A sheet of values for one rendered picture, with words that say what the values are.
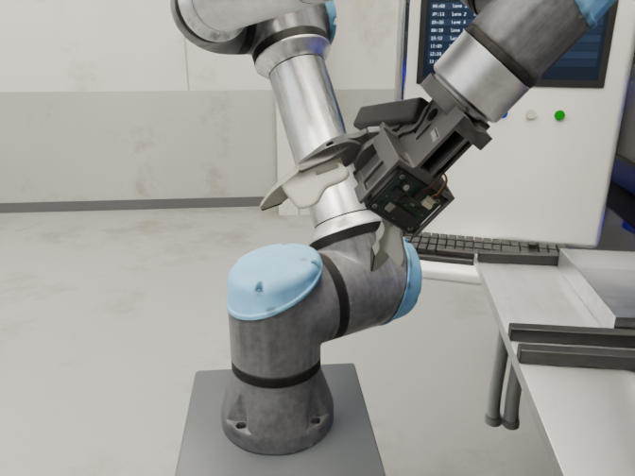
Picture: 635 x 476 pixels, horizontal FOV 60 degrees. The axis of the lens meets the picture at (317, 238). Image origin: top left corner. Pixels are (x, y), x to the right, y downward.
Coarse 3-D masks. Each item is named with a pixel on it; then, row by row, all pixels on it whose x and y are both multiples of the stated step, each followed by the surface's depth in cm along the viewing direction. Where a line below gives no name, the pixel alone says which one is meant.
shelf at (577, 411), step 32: (512, 288) 92; (544, 288) 92; (512, 320) 82; (544, 320) 82; (576, 320) 82; (512, 352) 74; (544, 384) 67; (576, 384) 67; (608, 384) 67; (544, 416) 61; (576, 416) 61; (608, 416) 61; (544, 448) 59; (576, 448) 57; (608, 448) 57
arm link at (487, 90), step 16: (464, 32) 46; (448, 48) 47; (464, 48) 45; (480, 48) 44; (448, 64) 46; (464, 64) 45; (480, 64) 44; (496, 64) 44; (448, 80) 46; (464, 80) 45; (480, 80) 45; (496, 80) 44; (512, 80) 44; (464, 96) 45; (480, 96) 45; (496, 96) 45; (512, 96) 46; (480, 112) 46; (496, 112) 46
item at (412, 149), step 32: (448, 96) 46; (384, 128) 50; (416, 128) 50; (448, 128) 45; (480, 128) 46; (384, 160) 48; (416, 160) 47; (448, 160) 47; (384, 192) 48; (416, 192) 48; (448, 192) 49; (416, 224) 51
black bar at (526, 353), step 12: (528, 348) 71; (540, 348) 71; (552, 348) 71; (564, 348) 71; (576, 348) 71; (588, 348) 71; (600, 348) 71; (612, 348) 71; (528, 360) 71; (540, 360) 70; (552, 360) 70; (564, 360) 70; (576, 360) 70; (588, 360) 70; (600, 360) 70; (612, 360) 69; (624, 360) 69
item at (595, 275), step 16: (560, 256) 99; (576, 256) 99; (592, 256) 99; (608, 256) 99; (624, 256) 98; (576, 272) 91; (592, 272) 98; (608, 272) 98; (624, 272) 98; (576, 288) 91; (592, 288) 84; (608, 288) 92; (624, 288) 92; (592, 304) 84; (608, 304) 79; (624, 304) 86; (608, 320) 78; (624, 320) 76
